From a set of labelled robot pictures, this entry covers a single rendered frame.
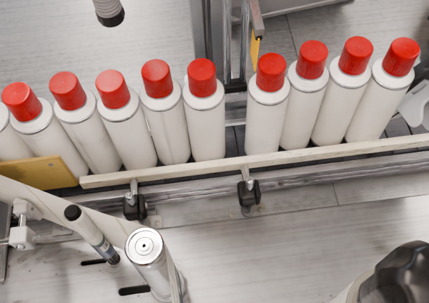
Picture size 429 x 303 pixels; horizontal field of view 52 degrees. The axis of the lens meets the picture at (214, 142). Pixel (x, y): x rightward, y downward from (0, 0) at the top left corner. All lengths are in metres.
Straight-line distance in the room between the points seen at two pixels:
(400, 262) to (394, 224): 0.33
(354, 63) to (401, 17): 0.44
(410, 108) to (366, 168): 0.12
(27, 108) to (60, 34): 0.42
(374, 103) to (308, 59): 0.13
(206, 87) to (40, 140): 0.21
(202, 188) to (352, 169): 0.23
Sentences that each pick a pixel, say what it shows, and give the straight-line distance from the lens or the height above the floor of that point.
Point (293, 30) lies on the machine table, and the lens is 0.90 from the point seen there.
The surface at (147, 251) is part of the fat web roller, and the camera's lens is 0.44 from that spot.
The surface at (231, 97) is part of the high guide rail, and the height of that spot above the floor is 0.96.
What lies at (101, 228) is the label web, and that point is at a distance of 0.53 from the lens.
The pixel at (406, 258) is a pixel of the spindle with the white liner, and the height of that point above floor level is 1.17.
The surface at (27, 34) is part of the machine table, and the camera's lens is 0.97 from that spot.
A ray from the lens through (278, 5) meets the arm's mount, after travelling 0.91.
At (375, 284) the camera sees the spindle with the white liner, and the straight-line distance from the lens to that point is 0.35.
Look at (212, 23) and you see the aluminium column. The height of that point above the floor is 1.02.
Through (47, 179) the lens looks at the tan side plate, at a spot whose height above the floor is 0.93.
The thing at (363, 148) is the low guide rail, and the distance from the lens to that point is 0.67.
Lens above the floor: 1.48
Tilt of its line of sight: 61 degrees down
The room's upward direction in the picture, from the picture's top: 4 degrees counter-clockwise
